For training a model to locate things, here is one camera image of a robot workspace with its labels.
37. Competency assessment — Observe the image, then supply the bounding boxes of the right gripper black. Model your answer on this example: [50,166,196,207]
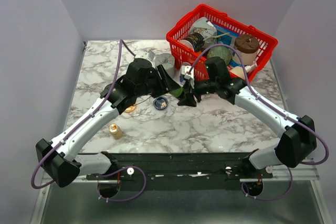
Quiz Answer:
[177,76,218,108]

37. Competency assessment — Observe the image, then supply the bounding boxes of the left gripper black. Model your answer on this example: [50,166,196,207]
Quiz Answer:
[136,65,181,99]

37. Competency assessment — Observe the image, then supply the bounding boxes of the dark blue round dish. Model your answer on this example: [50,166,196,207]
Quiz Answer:
[153,97,169,110]

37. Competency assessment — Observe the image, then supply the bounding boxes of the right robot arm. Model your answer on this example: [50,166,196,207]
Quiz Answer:
[178,57,317,178]

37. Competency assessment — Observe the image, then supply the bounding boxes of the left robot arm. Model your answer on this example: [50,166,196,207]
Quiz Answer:
[35,58,181,187]

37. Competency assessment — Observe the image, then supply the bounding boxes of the red bull can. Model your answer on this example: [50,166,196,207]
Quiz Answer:
[179,62,191,85]

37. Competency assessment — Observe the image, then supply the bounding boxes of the grey toilet paper roll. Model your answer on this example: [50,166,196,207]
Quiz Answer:
[154,53,175,78]

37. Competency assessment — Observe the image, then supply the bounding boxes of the orange round dish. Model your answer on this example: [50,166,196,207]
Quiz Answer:
[125,105,137,113]

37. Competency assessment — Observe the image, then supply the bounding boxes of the green melon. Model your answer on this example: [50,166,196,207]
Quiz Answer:
[207,46,233,65]

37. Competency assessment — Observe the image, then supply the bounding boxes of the beige egg shaped ball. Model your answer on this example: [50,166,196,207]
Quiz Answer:
[230,66,246,80]

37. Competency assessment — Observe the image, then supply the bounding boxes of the white pump bottle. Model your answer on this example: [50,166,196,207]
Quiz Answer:
[245,61,258,74]

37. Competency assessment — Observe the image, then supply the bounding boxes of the grey printed pouch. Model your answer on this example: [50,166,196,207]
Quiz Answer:
[188,17,217,49]

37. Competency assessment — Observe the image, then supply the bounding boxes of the blue box in basket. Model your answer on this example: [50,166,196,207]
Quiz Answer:
[214,24,239,47]

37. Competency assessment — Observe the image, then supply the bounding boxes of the amber pill bottle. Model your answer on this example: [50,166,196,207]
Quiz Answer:
[109,124,123,140]

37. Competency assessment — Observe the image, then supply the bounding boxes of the brown lid white tub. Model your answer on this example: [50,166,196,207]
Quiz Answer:
[234,34,259,65]

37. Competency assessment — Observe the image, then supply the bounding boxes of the red shopping basket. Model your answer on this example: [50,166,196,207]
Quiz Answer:
[166,4,278,81]

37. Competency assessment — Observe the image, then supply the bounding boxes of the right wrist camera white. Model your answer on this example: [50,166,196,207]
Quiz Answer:
[184,66,195,88]

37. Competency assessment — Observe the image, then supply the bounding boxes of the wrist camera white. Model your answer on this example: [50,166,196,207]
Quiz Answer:
[184,66,195,88]
[135,50,155,62]

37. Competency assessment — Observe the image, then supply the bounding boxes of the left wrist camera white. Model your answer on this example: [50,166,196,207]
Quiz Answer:
[135,50,155,62]

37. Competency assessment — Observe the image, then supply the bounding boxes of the black table front frame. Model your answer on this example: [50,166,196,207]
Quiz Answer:
[86,152,272,191]

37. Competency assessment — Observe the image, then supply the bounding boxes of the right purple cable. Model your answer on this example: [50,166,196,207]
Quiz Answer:
[190,43,329,200]

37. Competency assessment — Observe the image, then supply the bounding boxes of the aluminium rail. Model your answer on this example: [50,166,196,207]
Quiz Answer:
[41,158,320,183]

